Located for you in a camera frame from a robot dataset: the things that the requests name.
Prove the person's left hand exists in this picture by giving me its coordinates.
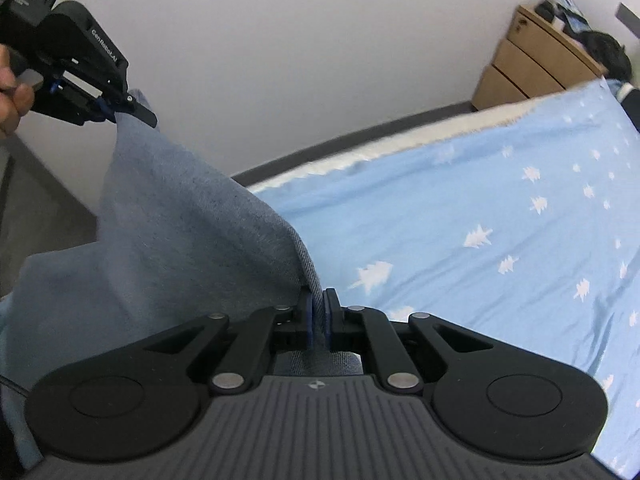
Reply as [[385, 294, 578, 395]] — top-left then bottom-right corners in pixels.
[[0, 45, 36, 139]]

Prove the dark bed frame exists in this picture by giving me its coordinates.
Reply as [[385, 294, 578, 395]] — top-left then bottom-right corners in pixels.
[[231, 101, 477, 187]]

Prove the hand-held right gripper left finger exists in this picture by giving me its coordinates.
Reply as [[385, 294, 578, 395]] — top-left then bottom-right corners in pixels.
[[144, 288, 316, 395]]

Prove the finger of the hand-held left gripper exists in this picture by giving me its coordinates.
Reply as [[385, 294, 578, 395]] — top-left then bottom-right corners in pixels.
[[93, 91, 159, 129]]

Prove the black bag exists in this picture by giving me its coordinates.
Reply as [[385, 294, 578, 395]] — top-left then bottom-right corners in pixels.
[[580, 31, 635, 82]]

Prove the light blue printed bed sheet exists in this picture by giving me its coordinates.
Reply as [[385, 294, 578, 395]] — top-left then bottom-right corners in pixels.
[[254, 78, 640, 479]]

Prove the blue-grey knit garment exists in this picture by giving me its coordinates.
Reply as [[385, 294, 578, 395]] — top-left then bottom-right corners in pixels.
[[0, 89, 365, 471]]

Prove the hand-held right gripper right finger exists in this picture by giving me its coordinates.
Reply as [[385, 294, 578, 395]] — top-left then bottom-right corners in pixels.
[[323, 288, 496, 395]]

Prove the white fluffy blanket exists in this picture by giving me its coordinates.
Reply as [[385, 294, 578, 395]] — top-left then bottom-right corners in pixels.
[[247, 91, 576, 195]]

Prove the wooden drawer cabinet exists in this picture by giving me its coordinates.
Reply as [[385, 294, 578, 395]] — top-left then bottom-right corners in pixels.
[[471, 5, 609, 112]]

